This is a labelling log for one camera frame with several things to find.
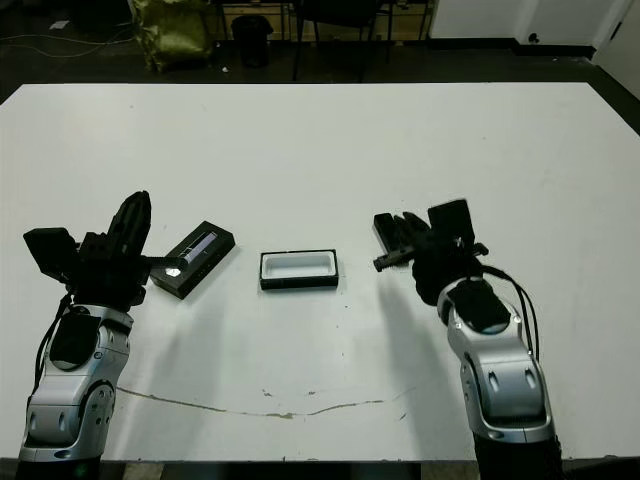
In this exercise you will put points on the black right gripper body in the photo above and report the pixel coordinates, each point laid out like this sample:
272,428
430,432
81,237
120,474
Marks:
445,265

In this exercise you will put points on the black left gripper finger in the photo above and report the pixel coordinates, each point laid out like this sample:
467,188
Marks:
125,225
144,225

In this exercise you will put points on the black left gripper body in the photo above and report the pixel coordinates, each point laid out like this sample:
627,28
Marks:
110,280

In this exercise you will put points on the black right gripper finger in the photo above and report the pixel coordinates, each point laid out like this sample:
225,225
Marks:
420,231
405,237

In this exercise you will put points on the black box lid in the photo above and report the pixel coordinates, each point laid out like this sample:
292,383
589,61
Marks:
195,260

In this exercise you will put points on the black box base white inlay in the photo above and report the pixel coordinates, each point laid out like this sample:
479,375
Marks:
300,267

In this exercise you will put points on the yellow-green plastic bag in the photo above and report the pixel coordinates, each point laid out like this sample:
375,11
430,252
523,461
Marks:
172,35

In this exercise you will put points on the white paper sheet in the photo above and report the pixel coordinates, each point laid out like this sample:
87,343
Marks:
59,25

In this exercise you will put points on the black trash bin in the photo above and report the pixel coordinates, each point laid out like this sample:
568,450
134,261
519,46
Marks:
252,40

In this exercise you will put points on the black mesh office chair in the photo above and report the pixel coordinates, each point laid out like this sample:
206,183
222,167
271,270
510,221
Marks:
335,10

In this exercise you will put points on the white door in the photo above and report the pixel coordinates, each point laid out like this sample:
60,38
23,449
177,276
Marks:
625,30

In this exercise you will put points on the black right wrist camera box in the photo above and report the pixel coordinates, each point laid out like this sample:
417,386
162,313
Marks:
450,222

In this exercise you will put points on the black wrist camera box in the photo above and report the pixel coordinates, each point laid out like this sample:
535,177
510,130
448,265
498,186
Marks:
450,222
50,252

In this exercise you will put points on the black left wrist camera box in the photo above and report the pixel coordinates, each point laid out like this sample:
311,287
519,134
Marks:
50,252

